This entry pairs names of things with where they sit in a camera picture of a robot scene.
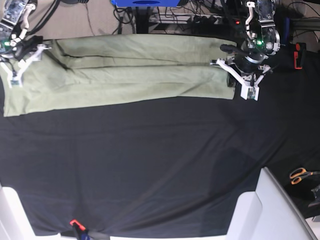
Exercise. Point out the orange handled scissors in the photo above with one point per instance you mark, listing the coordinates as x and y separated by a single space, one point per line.
300 174

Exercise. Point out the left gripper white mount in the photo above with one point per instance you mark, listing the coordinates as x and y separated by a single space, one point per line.
245 72

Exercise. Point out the white block at left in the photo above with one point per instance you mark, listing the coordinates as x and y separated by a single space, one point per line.
14 224

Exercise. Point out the sage green T-shirt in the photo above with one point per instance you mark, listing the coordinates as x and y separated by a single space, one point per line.
116 69

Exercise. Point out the orange clamp at bottom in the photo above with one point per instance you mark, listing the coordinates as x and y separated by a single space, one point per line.
80 232

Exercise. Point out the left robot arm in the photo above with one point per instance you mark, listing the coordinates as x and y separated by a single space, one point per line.
254 19

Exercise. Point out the grey white cabinet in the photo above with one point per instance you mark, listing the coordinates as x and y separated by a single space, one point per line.
268 213

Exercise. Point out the black table cloth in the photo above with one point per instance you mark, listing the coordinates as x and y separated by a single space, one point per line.
164 168

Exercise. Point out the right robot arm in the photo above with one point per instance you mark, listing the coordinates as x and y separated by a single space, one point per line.
14 22

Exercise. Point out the blue plastic box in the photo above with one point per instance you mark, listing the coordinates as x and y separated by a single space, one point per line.
145 3

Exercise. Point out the white power strip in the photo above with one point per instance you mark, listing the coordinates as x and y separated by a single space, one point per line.
186 18

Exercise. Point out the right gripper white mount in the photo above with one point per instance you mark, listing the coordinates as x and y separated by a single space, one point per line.
18 55

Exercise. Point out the orange clamp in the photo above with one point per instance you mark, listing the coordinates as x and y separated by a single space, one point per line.
80 232
299 55

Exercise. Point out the orange clamp at right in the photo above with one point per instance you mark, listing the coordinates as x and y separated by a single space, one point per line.
299 55

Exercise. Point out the black stand pole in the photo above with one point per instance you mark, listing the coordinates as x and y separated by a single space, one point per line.
142 16

